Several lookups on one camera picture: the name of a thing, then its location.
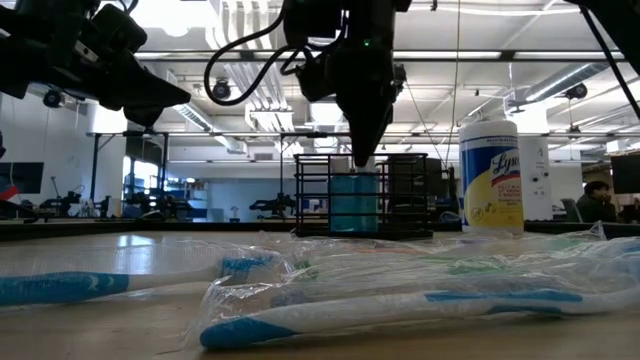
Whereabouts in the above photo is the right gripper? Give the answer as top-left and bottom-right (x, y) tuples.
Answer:
(284, 0), (412, 169)

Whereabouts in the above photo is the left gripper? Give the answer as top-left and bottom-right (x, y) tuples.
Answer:
(0, 19), (192, 129)

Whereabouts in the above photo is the black wire caddy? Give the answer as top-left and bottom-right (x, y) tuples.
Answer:
(293, 152), (435, 240)

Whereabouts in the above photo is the green toothbrush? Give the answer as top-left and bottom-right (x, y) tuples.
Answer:
(214, 257), (640, 301)
(279, 234), (621, 266)

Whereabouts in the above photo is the blue toothbrush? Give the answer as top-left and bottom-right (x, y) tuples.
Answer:
(198, 285), (640, 351)
(0, 253), (292, 309)

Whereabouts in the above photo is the Lysol wipes canister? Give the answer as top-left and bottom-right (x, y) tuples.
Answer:
(458, 118), (526, 235)

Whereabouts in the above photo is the person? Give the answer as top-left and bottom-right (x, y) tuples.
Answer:
(574, 180), (620, 224)

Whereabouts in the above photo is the black camera cable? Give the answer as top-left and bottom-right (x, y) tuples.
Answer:
(203, 9), (321, 107)

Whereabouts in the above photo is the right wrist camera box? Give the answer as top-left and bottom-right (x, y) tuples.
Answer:
(293, 47), (341, 104)

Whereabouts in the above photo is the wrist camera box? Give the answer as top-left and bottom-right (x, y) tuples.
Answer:
(89, 3), (150, 55)
(293, 47), (341, 104)

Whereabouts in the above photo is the black metal rack frame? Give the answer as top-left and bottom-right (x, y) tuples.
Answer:
(87, 129), (174, 206)

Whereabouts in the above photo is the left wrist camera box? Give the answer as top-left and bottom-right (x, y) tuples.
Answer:
(89, 3), (150, 55)

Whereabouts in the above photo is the dark wall monitor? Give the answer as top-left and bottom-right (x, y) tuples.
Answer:
(610, 152), (640, 196)
(0, 161), (45, 195)

